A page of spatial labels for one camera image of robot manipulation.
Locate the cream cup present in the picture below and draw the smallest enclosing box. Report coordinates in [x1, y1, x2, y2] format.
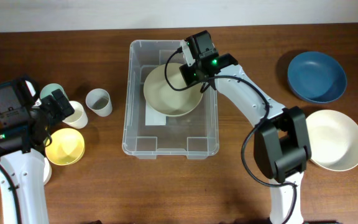
[63, 101, 88, 129]

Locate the beige bowl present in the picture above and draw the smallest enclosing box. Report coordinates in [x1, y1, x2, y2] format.
[144, 65, 203, 117]

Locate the clear plastic storage bin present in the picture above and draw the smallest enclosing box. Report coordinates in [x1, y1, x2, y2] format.
[122, 40, 219, 159]

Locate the yellow small bowl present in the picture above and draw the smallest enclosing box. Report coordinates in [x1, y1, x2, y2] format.
[45, 128, 85, 166]

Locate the white small bowl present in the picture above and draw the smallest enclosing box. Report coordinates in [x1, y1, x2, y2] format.
[44, 157, 52, 185]

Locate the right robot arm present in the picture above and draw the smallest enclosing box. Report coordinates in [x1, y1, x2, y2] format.
[181, 53, 311, 223]

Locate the grey white cup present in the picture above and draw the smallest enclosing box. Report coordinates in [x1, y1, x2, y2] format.
[85, 88, 112, 117]

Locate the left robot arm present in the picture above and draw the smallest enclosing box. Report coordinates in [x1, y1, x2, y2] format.
[0, 87, 74, 223]

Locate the mint green cup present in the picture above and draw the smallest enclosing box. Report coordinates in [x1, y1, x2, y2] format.
[40, 83, 68, 99]

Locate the dark blue bowl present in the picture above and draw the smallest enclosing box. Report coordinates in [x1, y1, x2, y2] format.
[287, 52, 347, 104]

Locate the cream white bowl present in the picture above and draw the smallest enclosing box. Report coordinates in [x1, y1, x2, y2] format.
[306, 110, 358, 172]

